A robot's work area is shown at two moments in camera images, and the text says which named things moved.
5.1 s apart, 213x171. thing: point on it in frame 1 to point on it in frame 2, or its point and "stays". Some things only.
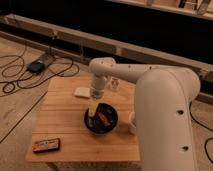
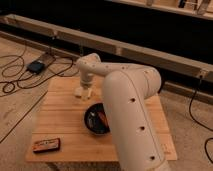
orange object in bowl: (104, 119) stays
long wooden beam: (111, 47) stays
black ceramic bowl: (104, 121) stays
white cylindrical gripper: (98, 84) to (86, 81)
